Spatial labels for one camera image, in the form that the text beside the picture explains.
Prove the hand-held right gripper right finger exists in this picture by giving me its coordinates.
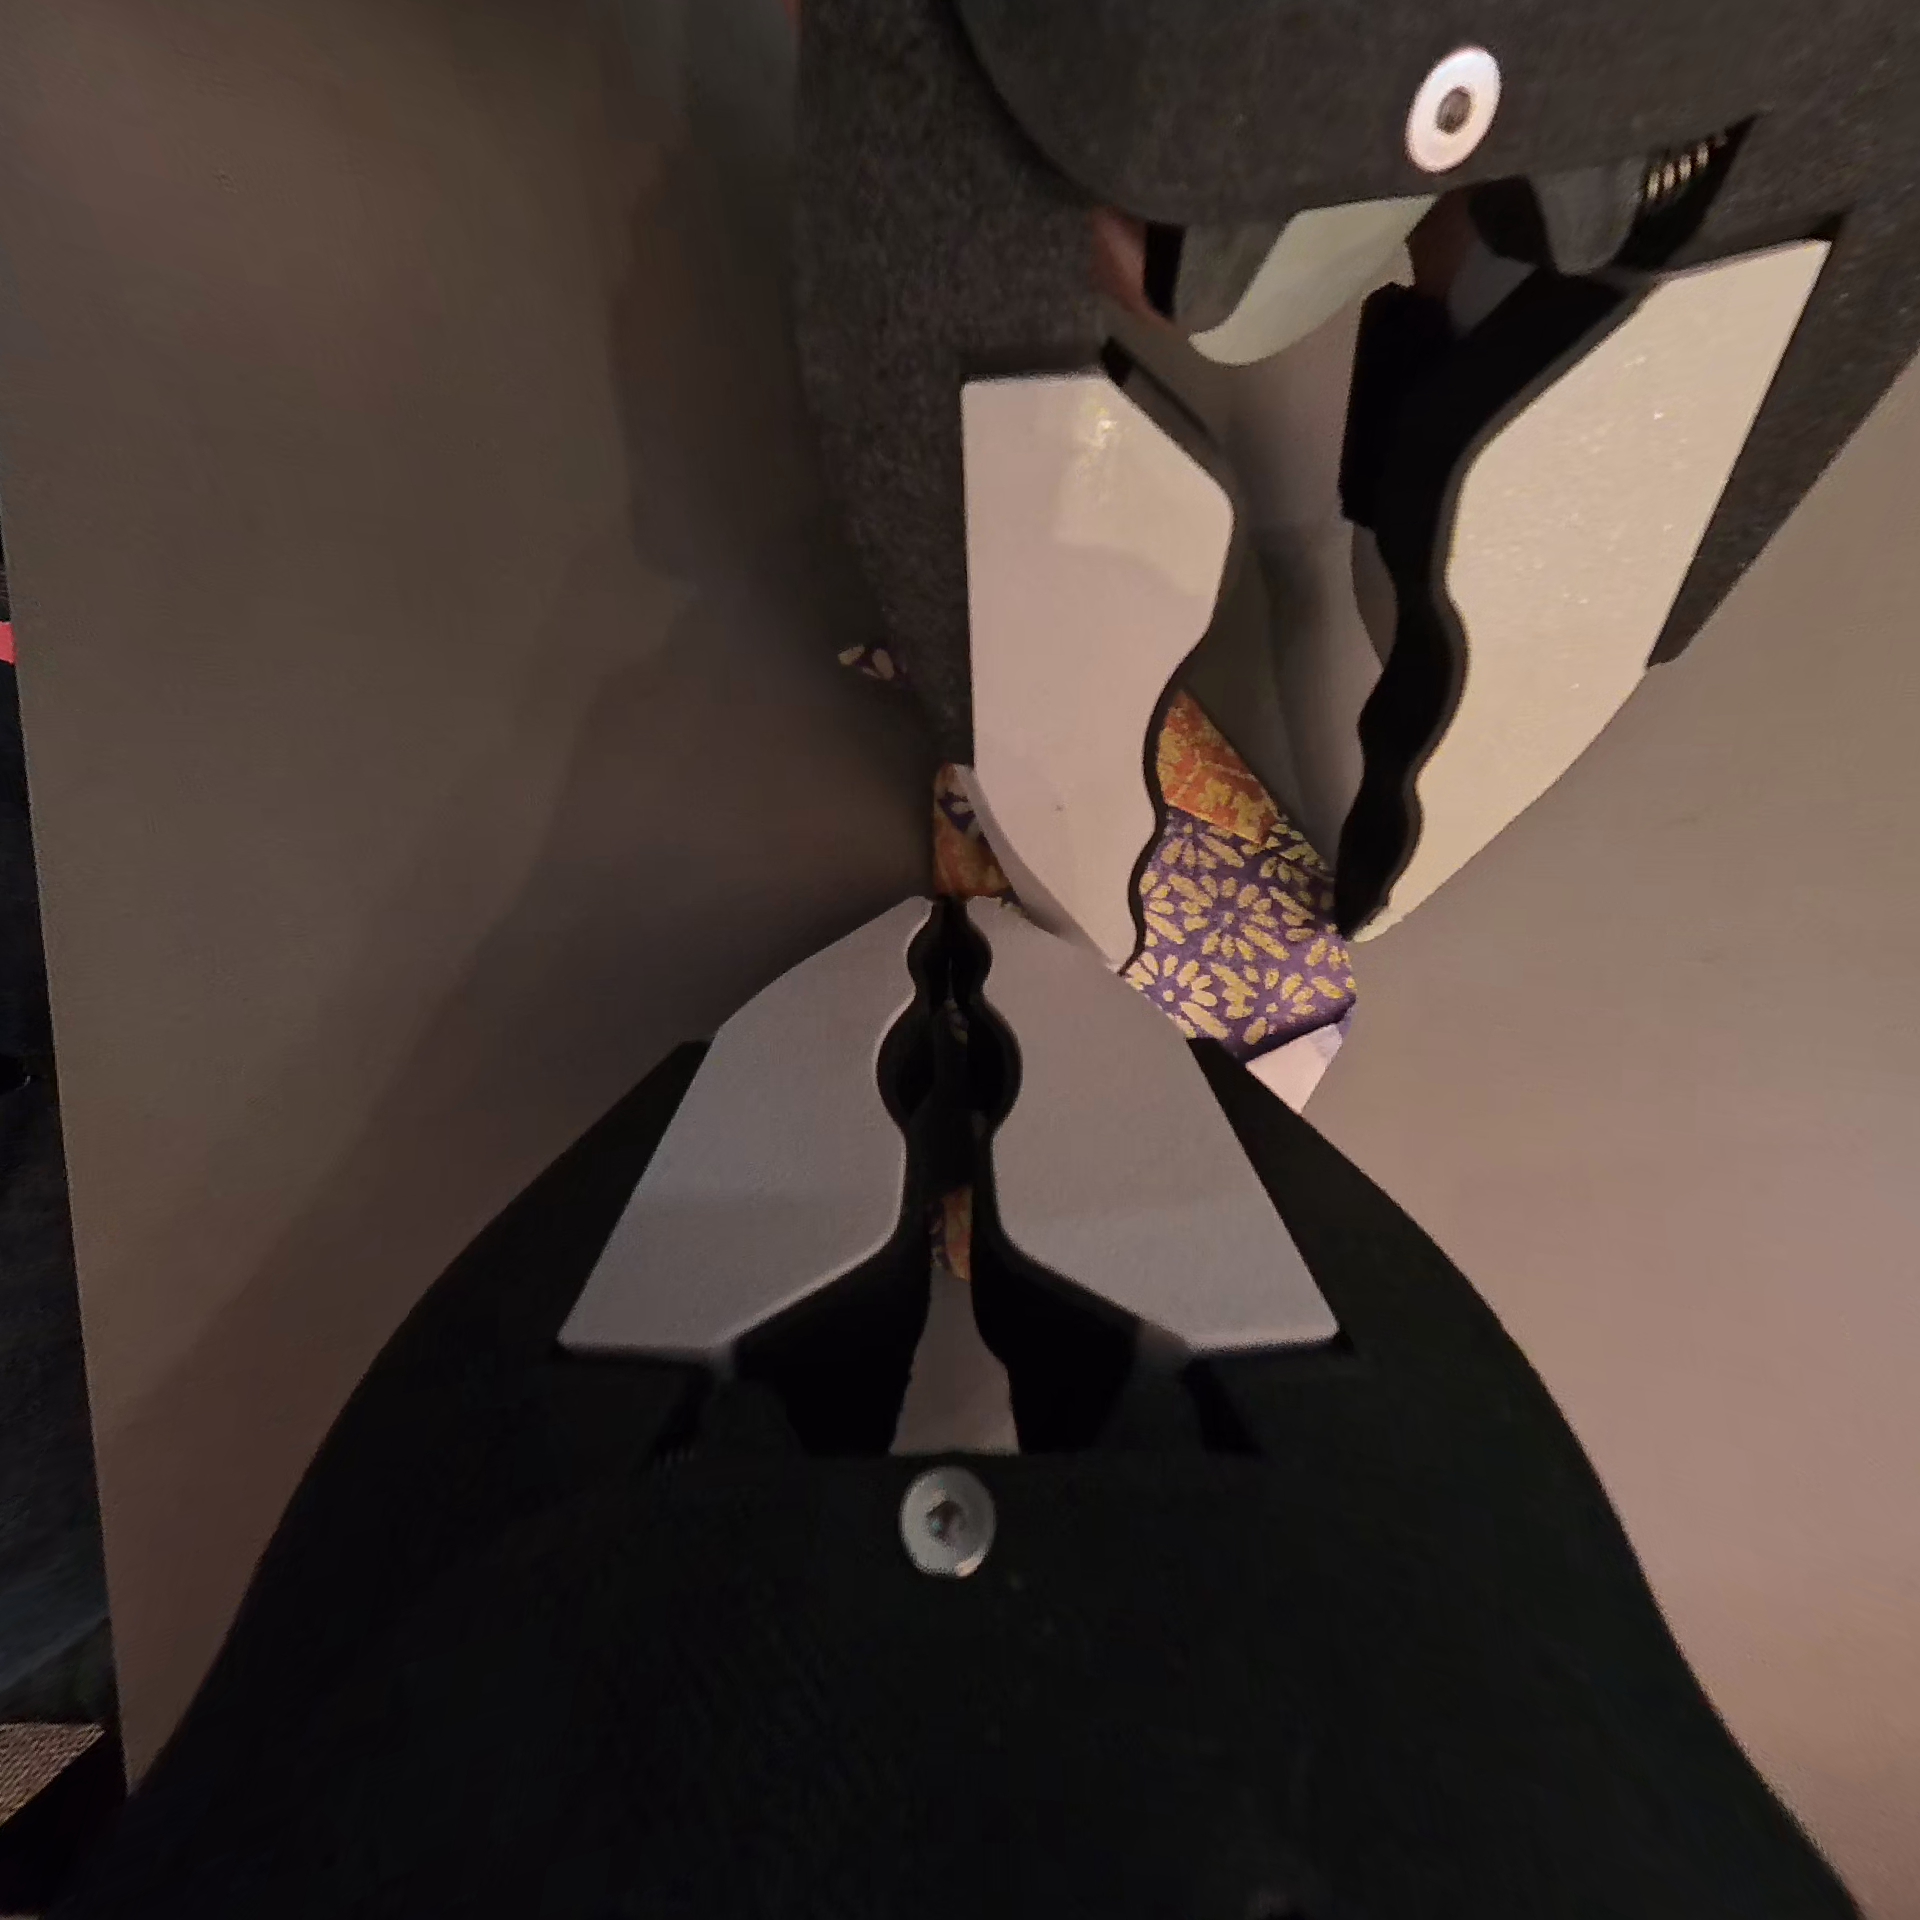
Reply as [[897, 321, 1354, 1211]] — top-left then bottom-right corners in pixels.
[[947, 908, 1337, 1372]]

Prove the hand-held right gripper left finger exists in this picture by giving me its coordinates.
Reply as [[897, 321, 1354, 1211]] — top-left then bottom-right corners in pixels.
[[556, 897, 950, 1372]]

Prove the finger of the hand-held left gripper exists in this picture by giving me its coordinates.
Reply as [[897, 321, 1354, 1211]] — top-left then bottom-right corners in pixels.
[[957, 373, 1244, 969], [1330, 238, 1841, 945]]

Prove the patterned purple orange origami paper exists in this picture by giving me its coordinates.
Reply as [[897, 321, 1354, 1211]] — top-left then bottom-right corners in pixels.
[[836, 642, 1364, 1279]]

